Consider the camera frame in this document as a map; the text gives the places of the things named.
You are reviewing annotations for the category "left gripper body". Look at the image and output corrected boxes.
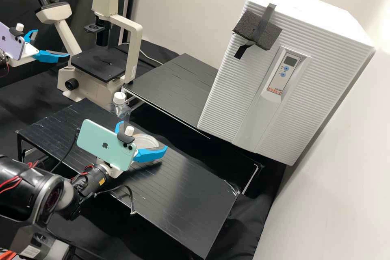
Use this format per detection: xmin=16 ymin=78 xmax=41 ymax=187
xmin=8 ymin=42 xmax=41 ymax=67

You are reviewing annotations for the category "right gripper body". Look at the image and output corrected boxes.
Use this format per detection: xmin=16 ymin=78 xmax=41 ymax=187
xmin=103 ymin=159 xmax=138 ymax=179

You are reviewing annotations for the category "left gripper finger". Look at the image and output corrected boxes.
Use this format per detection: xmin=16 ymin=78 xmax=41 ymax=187
xmin=32 ymin=49 xmax=72 ymax=65
xmin=24 ymin=29 xmax=39 ymax=43

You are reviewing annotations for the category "petri dish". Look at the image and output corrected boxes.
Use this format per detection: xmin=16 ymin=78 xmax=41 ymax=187
xmin=134 ymin=133 xmax=160 ymax=154

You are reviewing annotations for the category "white-capped bottle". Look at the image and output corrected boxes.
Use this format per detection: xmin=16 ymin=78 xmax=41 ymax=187
xmin=111 ymin=92 xmax=132 ymax=121

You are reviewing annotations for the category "black platform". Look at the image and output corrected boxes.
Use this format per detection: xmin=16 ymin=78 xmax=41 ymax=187
xmin=15 ymin=103 xmax=266 ymax=252
xmin=121 ymin=52 xmax=221 ymax=139

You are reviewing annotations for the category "cream microscope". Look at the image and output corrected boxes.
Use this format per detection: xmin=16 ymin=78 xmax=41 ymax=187
xmin=35 ymin=0 xmax=144 ymax=111

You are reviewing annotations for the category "incubator door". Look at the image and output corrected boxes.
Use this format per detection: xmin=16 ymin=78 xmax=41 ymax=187
xmin=197 ymin=0 xmax=376 ymax=167

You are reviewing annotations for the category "white incubator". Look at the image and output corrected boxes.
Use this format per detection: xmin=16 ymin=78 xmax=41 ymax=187
xmin=247 ymin=0 xmax=376 ymax=51

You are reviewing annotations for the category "left wrist camera phone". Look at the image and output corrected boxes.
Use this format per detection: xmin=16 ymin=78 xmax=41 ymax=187
xmin=0 ymin=22 xmax=27 ymax=61

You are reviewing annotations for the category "wrist camera phone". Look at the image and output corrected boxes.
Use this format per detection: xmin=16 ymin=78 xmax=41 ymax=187
xmin=0 ymin=22 xmax=27 ymax=61
xmin=76 ymin=119 xmax=138 ymax=171

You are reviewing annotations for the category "right wrist camera phone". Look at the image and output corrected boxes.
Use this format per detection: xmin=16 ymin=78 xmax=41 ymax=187
xmin=76 ymin=119 xmax=138 ymax=171

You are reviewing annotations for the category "thin black wire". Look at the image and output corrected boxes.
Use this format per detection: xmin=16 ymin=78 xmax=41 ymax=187
xmin=91 ymin=184 xmax=137 ymax=215

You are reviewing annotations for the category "black cable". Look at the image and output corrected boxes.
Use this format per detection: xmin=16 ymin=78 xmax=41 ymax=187
xmin=52 ymin=130 xmax=80 ymax=174

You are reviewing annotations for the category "white cable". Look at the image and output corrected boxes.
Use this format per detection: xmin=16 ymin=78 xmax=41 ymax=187
xmin=139 ymin=49 xmax=164 ymax=65

